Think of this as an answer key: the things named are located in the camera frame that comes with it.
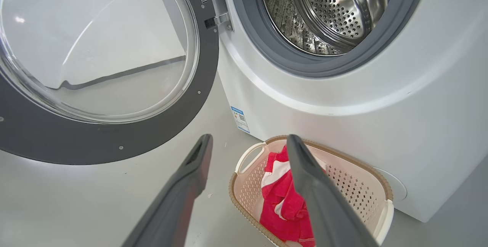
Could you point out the round drain filter cover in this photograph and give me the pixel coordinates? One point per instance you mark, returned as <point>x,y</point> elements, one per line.
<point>394,188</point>

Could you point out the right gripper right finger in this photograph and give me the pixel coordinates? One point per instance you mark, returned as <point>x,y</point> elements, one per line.
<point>324,209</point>

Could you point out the red and white garment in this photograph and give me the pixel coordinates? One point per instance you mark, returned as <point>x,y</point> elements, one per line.
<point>282,197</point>

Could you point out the white front-load washing machine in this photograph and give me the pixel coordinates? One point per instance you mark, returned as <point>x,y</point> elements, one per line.
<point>419,106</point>

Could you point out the cream perforated basket brown rim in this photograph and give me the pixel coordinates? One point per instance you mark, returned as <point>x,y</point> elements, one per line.
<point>354,190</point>

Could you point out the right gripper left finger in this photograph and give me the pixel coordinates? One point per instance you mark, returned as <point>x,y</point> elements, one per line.
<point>179,201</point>

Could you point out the metal door hinge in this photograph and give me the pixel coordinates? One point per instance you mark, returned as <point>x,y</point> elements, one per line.
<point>218,20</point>

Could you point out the blue energy label sticker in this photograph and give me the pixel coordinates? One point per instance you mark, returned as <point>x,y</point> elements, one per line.
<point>240,119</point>

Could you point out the stainless steel washing machine drum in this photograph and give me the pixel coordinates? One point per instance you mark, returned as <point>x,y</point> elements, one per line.
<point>335,10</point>

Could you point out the washing machine door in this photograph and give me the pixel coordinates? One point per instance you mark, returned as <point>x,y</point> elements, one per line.
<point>114,136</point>

